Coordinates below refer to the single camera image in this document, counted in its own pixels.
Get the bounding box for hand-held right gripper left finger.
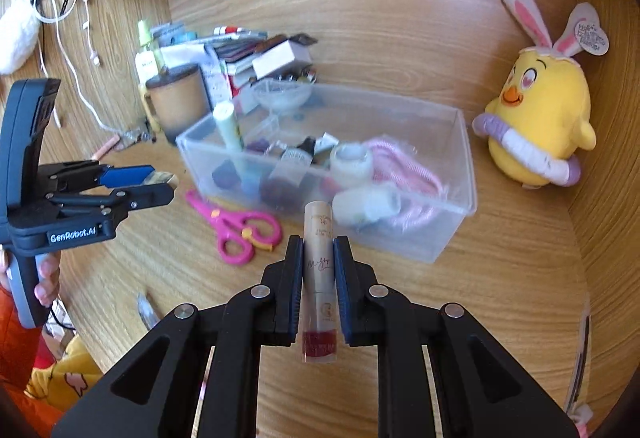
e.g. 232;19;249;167
50;235;305;438

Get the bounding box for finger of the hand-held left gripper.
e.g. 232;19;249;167
40;161;157;194
45;182;176;224

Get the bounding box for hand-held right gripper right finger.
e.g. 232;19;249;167
332;235;581;438

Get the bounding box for tan stone block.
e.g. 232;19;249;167
145;170;180;191

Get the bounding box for lip gloss tube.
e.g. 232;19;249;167
301;200;340;364

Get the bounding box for white bottle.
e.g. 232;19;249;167
331;185;402;225

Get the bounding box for white green marker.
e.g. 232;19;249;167
213;100;246;151

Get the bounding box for clear plastic storage box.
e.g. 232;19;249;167
176;83;478;265

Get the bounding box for white jar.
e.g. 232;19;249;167
330;143;373;186

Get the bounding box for pink knit cloth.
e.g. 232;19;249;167
362;135;451;231

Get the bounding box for person's left hand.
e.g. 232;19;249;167
32;253;63;306

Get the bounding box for pink pen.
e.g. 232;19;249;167
94;135;122;158

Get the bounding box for pink scissors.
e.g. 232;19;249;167
186;189;285;266

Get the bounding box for brown lidded mug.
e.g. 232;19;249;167
145;65;211;144

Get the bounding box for green spray bottle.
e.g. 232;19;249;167
135;19;166;86

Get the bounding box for white fluffy pouch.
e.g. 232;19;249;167
0;0;41;75

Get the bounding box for white paper sheets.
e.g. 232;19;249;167
160;43;236;109

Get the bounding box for red white box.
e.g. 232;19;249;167
227;73;256;101

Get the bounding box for stack of booklets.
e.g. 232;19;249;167
212;25;268;74

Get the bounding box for white bowl of beads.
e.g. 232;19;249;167
251;79;313;114

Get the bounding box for orange jacket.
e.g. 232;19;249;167
0;288;66;424

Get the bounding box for yellow printed cloth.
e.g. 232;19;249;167
25;335;103;401

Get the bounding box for brown hair clip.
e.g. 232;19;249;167
255;33;317;56

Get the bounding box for clear plastic packet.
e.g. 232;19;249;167
562;303;596;434

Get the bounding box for yellow chick plush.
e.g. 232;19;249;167
471;0;612;189

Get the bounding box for white earphone cable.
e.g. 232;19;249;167
37;0;121;134

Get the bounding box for black cable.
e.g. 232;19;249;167
47;300;76;334

